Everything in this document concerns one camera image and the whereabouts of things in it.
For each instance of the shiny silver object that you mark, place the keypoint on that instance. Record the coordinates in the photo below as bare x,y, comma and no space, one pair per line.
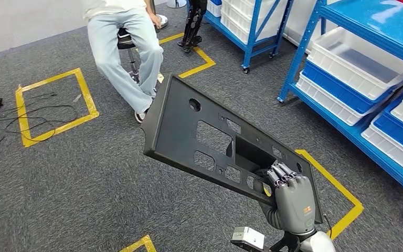
164,21

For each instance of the black stool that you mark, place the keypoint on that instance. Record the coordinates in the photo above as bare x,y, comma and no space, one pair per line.
125,38

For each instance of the blue metal shelf rack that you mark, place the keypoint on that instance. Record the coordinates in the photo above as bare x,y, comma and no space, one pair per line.
378,21
250,45

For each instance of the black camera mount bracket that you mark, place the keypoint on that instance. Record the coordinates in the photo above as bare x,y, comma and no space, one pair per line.
286,243

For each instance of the yellow floor tape square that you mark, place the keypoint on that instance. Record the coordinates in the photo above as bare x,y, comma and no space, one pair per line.
142,241
86,94
326,176
205,57

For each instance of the blue plastic bin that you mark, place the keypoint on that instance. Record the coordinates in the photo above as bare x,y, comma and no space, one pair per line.
216,2
333,88
399,135

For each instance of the black plastic panel part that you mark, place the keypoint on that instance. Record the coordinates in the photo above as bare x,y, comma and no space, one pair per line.
173,121

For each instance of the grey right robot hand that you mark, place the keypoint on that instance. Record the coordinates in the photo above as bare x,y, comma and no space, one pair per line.
293,205

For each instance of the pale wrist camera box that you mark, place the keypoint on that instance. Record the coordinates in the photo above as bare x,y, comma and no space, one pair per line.
247,238

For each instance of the pole stand with round base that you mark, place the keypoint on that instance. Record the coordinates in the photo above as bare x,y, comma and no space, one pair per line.
177,3

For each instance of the person's hand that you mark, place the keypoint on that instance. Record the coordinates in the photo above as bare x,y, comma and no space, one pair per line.
155,21

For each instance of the black humanoid robot legs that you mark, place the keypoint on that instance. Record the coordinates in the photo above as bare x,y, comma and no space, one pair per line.
192,24

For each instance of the person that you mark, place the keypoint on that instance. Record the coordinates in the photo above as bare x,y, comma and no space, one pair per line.
111,59

